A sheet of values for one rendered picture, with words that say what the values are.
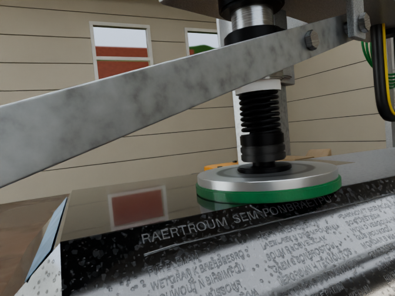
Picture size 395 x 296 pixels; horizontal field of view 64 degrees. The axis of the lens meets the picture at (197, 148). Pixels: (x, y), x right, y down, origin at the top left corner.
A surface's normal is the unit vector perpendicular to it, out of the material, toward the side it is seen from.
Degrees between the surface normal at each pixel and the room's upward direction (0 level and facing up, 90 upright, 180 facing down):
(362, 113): 90
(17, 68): 90
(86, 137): 90
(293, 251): 45
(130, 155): 90
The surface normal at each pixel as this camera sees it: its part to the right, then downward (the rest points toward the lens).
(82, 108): 0.67, -0.02
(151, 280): 0.20, -0.70
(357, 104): -0.89, 0.11
